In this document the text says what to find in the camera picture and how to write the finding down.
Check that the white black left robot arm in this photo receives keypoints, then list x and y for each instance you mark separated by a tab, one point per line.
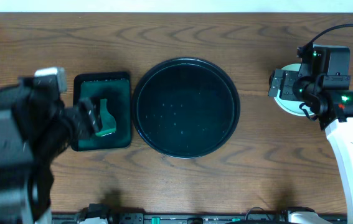
24	190

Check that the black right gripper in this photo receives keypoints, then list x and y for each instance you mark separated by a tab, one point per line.
276	79

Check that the green scouring sponge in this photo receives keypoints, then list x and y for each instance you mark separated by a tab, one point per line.
108	123

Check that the round black serving tray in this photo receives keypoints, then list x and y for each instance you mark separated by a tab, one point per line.
185	107

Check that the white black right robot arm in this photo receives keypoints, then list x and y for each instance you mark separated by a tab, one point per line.
337	123

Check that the white plate green stain front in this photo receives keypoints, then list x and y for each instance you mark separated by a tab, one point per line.
291	106

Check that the black rectangular tray green liquid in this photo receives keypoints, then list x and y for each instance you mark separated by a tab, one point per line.
116	88

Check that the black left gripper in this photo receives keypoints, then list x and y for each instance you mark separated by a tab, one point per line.
89	117

